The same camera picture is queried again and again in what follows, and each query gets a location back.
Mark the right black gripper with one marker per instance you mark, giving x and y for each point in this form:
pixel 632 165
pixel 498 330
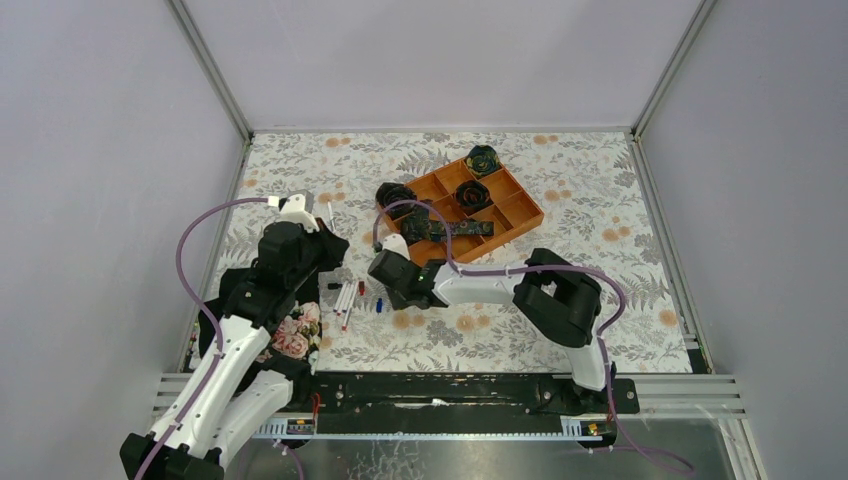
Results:
pixel 385 268

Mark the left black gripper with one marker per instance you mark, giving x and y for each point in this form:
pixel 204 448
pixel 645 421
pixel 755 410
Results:
pixel 329 245

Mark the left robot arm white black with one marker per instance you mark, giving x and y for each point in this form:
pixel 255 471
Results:
pixel 212 418

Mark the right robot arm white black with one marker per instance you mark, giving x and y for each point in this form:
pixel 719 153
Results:
pixel 560 300

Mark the white pen on table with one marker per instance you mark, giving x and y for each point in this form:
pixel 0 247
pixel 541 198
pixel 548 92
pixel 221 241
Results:
pixel 341 298

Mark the unrolled dark patterned tie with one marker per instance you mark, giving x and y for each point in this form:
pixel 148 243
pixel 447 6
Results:
pixel 417 226

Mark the rolled dark tie left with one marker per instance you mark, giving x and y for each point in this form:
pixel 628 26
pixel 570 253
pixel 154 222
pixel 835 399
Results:
pixel 389 193

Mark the rolled dark tie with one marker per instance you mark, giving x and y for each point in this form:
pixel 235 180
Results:
pixel 389 193
pixel 482 161
pixel 472 196

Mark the black floral cloth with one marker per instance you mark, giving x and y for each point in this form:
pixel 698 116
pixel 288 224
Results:
pixel 295 341

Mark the orange compartment tray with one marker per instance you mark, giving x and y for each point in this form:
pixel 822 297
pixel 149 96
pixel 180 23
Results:
pixel 454 212

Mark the rolled dark tie centre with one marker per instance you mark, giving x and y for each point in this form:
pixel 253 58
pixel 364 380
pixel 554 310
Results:
pixel 472 196

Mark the rolled dark tie top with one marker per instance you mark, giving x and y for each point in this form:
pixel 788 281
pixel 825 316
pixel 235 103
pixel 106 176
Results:
pixel 482 161

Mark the floral table cloth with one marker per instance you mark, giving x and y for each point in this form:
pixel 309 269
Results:
pixel 594 216

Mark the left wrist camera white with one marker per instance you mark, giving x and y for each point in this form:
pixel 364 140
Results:
pixel 293 209

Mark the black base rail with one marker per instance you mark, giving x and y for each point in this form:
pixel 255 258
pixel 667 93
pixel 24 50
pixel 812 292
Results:
pixel 381 403

